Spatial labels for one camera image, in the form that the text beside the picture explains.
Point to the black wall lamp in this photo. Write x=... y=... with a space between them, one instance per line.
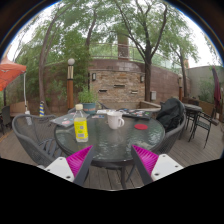
x=93 y=77
x=142 y=79

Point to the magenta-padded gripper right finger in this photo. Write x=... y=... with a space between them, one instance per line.
x=165 y=165

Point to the grey mesh patio chair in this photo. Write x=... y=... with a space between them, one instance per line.
x=31 y=133
x=175 y=138

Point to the black metal chair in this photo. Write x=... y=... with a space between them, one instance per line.
x=204 y=125

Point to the metal railing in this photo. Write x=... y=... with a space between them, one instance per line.
x=113 y=50

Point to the dark round side table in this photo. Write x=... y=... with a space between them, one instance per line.
x=193 y=108

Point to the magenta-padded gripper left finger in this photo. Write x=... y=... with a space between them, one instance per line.
x=59 y=166

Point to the grey wall box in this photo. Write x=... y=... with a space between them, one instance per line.
x=153 y=95

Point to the tree with leaning grey trunk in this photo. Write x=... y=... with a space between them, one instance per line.
x=41 y=73

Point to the grey laptop with stickers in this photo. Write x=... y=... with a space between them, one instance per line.
x=65 y=120

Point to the white paper sheet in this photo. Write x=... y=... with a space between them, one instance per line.
x=104 y=111

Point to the clear bottle with yellow label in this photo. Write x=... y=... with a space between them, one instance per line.
x=81 y=128

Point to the tree with dark forked trunk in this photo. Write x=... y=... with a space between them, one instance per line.
x=147 y=80

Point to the blue and yellow striped post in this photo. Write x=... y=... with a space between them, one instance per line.
x=41 y=109

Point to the orange canopy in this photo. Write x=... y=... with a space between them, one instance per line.
x=10 y=73

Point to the closed maroon patio umbrella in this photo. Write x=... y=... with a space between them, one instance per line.
x=216 y=86

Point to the flat round red coaster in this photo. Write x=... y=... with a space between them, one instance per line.
x=141 y=126

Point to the black laptop with stickers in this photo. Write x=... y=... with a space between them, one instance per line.
x=136 y=113

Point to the white ceramic mug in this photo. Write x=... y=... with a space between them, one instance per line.
x=114 y=120

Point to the green plant in blue pot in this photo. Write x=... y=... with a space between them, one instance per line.
x=88 y=100

